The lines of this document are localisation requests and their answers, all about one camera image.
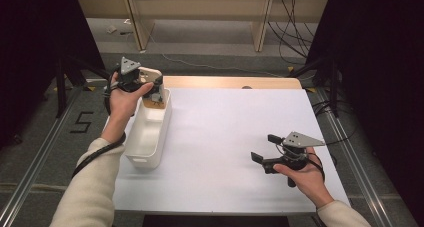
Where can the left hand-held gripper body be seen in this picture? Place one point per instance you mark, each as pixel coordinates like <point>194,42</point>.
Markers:
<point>128,75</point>

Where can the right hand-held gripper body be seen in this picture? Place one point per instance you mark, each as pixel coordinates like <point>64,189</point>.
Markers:
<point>293,150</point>

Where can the beige painted phone case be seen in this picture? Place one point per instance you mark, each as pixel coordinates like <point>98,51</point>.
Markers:
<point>150,74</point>

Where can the white plastic bin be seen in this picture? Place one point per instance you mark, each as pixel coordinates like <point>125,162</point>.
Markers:
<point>146,137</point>

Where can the person's left hand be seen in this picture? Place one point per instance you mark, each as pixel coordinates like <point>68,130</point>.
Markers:
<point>123,102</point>

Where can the person's right hand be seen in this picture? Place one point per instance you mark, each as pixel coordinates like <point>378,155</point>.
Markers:
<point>308,180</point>

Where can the black metal stand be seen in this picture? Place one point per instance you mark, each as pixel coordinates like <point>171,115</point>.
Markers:
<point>333,83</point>
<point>61,87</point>

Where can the beige shelf unit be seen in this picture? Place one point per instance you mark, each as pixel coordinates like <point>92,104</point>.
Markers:
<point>206,7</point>

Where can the dark curtain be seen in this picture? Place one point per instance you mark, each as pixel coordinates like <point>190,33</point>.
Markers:
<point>383,70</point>
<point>30,53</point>

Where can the aluminium floor rail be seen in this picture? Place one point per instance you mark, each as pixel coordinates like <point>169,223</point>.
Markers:
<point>360,167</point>
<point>36,163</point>

